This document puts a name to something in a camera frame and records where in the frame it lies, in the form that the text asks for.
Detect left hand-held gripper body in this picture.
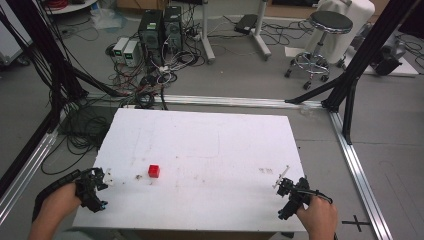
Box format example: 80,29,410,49
74,167,109,214

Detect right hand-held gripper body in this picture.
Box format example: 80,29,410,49
275,176,322,221

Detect person's right hand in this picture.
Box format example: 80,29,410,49
295,195,339,240

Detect person's left hand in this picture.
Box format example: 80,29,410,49
39,182,83,229

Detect red cube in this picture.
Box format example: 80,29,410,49
147,164,161,179

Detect white power supply unit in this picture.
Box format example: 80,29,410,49
122,39,140,68
112,36,130,64

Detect white table leg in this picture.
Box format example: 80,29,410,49
251,0,273,62
199,0,217,65

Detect black computer tower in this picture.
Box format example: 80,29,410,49
163,5,184,55
137,9,165,66

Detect black device on white board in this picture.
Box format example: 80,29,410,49
343,46,420,78

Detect flat black box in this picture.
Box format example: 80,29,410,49
233,13,258,36

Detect clear plastic bag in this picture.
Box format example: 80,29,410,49
89,6,128,32

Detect black stool with chrome base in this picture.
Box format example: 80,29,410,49
284,10,354,91

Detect white panel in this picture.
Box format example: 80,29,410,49
0,19,33,66

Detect round white table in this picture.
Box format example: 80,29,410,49
43,0,100,15

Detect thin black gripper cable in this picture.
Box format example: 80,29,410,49
293,188,334,205

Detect coil of black cables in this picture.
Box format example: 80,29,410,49
41,103,120,176

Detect aluminium floor rail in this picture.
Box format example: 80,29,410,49
328,109,395,240
0,128,60,225
85,92,325,110

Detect black frame beam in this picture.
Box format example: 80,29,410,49
0,106,63,200

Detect black frame strut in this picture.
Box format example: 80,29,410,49
342,78,360,145

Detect black frame brace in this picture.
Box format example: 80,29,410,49
284,75,344,105

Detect tangle of floor cables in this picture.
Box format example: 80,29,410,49
105,49,202,111

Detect black cables on floor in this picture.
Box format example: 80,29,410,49
219,14,316,48

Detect black frame post with cables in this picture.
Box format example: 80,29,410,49
5,0,89,101

